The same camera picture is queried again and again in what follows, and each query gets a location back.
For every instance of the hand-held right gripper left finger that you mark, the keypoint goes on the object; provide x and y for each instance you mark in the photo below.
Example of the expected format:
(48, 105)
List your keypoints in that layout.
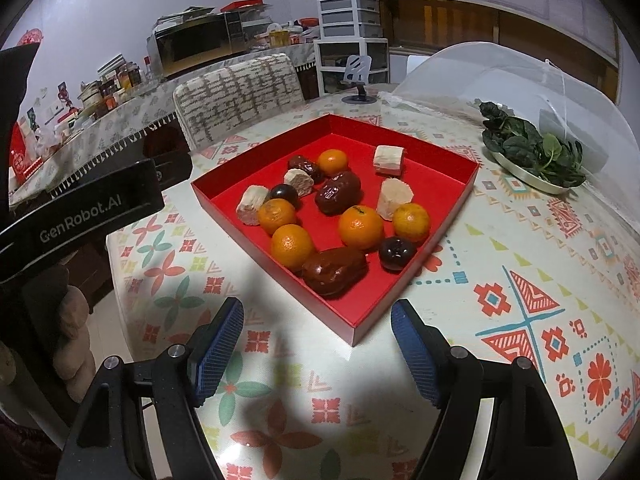
(220, 350)

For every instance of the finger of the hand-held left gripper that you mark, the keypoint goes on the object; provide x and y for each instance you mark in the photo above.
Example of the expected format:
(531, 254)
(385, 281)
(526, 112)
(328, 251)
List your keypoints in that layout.
(175, 167)

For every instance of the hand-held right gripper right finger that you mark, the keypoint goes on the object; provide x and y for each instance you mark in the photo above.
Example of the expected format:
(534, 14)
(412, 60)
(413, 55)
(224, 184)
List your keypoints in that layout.
(412, 355)

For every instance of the small round dark jujube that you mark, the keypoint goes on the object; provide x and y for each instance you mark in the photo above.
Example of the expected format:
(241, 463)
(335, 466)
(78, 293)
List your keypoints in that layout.
(285, 194)
(396, 253)

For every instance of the dark brown candy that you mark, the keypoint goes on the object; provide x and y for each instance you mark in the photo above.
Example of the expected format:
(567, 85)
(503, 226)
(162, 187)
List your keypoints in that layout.
(338, 192)
(303, 164)
(334, 270)

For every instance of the white nougat piece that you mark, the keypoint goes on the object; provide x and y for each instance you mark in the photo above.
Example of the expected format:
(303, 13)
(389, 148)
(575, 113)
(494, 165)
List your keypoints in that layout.
(299, 181)

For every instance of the mandarin orange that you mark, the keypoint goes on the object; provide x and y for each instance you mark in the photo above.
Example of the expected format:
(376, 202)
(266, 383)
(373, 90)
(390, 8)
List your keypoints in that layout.
(276, 215)
(411, 221)
(292, 246)
(361, 227)
(332, 161)

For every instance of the white candy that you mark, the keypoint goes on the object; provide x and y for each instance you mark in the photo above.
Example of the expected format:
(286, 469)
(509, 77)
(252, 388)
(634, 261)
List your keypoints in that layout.
(250, 205)
(392, 199)
(389, 160)

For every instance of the red tray box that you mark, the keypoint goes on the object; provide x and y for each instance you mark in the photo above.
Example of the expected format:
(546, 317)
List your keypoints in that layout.
(430, 180)

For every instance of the person's left hand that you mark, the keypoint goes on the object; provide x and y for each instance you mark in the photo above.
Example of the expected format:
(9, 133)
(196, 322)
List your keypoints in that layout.
(75, 340)

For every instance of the red gift box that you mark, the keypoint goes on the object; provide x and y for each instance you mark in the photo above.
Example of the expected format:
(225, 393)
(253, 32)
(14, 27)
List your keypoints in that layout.
(25, 152)

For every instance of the chair with patterned cover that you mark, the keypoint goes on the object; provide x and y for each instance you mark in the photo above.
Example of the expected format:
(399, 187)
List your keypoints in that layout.
(240, 95)

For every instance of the steel microwave oven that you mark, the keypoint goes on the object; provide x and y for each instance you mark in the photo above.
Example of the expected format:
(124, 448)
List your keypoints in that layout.
(197, 42)

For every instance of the red flat box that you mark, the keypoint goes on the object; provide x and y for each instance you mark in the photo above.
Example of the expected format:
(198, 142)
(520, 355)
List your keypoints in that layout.
(242, 6)

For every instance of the phone stand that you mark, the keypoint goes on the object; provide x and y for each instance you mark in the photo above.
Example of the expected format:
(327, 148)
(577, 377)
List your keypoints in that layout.
(359, 75)

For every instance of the metal plate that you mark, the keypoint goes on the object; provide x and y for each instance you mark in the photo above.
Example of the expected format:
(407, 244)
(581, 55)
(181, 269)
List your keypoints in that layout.
(525, 177)

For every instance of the dark red clothing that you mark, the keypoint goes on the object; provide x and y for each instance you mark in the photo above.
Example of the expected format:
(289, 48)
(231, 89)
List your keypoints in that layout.
(25, 450)

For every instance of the white plastic drawer unit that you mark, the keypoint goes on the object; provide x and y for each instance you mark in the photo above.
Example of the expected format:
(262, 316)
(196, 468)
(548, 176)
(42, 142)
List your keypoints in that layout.
(350, 35)

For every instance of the plate of green vegetables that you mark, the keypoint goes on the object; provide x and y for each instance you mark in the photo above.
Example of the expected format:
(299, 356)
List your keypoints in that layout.
(530, 150)

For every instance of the mesh food cover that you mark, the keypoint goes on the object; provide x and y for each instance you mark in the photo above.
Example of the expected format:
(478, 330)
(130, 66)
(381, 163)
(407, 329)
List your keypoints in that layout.
(500, 75)

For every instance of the wooden cabinet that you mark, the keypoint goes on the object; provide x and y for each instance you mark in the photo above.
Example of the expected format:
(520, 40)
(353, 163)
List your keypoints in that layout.
(500, 25)

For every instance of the red paper wall decoration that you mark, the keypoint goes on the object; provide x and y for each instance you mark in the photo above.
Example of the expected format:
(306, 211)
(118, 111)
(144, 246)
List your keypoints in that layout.
(30, 38)

